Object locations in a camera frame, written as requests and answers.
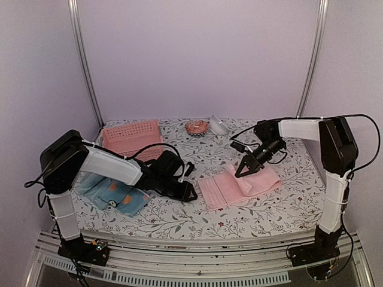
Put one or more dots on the aluminium frame post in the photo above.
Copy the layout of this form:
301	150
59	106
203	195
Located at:
316	47
81	50

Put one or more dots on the right aluminium frame post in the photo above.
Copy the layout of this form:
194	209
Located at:
316	47

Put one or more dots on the pink plastic basket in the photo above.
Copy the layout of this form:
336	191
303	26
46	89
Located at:
130	138

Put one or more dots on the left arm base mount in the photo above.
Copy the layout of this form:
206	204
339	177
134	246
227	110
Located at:
95	252

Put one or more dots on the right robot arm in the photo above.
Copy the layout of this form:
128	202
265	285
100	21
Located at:
338	156

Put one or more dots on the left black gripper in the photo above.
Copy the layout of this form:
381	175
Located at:
185	194

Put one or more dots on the white tipped bowl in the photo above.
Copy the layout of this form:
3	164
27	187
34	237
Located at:
217	126

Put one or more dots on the pink terry towel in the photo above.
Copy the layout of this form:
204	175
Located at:
225	189

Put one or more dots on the red patterned bowl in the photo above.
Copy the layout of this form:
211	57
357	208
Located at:
196	128

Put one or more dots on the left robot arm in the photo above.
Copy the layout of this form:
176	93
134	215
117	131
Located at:
64	159

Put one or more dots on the floral table mat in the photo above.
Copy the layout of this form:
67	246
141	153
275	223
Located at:
295	206

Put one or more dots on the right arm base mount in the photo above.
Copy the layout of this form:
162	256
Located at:
325	246

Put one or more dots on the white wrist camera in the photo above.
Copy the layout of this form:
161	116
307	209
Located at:
241	147
188	168

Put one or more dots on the front aluminium rail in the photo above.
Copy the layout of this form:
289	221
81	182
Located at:
141	261

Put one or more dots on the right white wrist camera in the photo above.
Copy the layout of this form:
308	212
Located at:
241	147

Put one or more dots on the blue patterned towel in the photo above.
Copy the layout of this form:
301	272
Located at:
105	192

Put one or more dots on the left aluminium frame post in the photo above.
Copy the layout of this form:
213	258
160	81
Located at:
81	50

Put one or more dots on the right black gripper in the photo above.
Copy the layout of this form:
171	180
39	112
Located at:
252	162

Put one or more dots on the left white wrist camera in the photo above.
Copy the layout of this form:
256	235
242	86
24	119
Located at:
188	168

